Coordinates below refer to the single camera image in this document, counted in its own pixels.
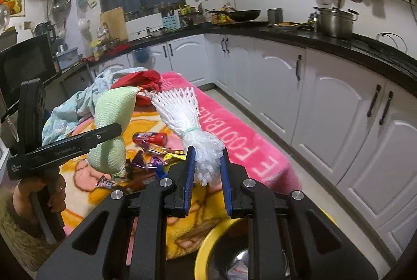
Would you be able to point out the hanging steel bowl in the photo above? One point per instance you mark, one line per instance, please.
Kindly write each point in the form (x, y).
(62, 3)

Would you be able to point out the glass pot lid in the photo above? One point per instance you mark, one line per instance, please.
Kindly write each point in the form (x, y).
(4, 16)

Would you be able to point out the white foam fruit net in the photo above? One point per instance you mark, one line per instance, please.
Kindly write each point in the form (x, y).
(182, 117)

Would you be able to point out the person's left forearm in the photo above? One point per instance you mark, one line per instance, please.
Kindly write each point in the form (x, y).
(16, 234)

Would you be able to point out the purple yellow snack wrapper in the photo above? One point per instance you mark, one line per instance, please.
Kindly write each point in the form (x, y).
(172, 155)

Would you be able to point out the steel stock pot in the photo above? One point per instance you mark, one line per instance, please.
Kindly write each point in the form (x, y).
(335, 24)

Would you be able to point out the row of condiment bottles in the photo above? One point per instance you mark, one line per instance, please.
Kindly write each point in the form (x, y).
(195, 16)

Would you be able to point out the black wok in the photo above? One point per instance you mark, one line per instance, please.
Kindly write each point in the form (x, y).
(244, 15)

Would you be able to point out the fruit wall picture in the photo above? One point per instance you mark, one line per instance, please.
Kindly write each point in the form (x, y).
(13, 1)

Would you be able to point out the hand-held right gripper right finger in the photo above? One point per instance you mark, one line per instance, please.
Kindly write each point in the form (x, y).
(224, 175)

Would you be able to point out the blue knife holder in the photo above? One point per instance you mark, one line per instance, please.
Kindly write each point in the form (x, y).
(171, 22)

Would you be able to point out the dark chocolate bar wrapper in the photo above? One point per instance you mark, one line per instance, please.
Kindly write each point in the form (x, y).
(105, 183)

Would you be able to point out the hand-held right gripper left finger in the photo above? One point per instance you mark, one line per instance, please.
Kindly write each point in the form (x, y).
(191, 169)

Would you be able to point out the blue plastic basket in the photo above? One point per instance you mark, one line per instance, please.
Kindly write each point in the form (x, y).
(66, 58)

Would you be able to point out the light blue printed cloth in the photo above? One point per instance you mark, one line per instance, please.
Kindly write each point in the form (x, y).
(65, 117)

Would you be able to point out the blue plastic basin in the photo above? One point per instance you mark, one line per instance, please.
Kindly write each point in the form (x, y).
(141, 56)

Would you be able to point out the black microwave oven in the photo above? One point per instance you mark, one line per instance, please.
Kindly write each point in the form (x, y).
(22, 65)

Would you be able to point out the red cloth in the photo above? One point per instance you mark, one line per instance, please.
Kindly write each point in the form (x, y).
(143, 78)

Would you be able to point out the pink printed blanket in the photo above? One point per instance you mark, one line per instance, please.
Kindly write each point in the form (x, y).
(228, 123)

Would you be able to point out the white kitchen cabinets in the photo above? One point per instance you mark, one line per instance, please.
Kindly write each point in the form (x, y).
(325, 110)

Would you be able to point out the electric kettle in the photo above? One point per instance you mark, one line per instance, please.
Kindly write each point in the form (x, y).
(44, 31)

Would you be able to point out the person's left hand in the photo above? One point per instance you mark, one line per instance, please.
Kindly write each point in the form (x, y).
(22, 198)

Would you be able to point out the red snack tube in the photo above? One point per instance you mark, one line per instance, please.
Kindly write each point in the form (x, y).
(150, 137)

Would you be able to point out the grey pot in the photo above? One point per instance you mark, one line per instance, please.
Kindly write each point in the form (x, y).
(8, 39)

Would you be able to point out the plate with food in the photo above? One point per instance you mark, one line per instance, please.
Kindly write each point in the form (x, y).
(286, 24)

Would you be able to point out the small steel pot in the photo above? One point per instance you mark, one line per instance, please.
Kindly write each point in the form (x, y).
(275, 17)

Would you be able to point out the wooden cutting board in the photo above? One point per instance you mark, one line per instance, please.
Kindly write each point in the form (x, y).
(112, 22)

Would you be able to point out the white ceramic teapot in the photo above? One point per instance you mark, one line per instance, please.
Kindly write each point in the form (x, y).
(83, 24)

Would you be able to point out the purple candy wrapper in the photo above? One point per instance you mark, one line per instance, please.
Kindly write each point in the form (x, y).
(138, 162)

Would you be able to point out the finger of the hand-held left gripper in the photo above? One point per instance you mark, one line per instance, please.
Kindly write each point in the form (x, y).
(104, 135)

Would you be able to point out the green foam fruit net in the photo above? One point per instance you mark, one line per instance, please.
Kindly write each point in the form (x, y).
(114, 104)

